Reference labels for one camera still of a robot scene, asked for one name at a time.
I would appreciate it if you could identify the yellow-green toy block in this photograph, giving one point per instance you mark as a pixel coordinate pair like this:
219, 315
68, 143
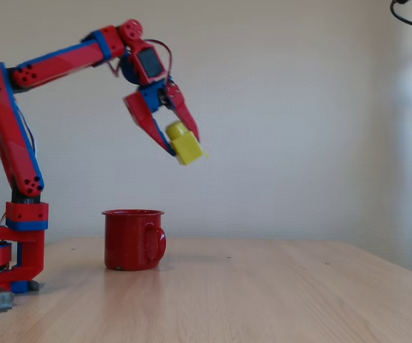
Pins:
186, 148

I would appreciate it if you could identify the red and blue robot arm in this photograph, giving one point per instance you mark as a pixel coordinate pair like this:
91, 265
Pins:
5, 125

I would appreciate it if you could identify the red speckled enamel mug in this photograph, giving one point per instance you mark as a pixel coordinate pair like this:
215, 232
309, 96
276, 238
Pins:
127, 243

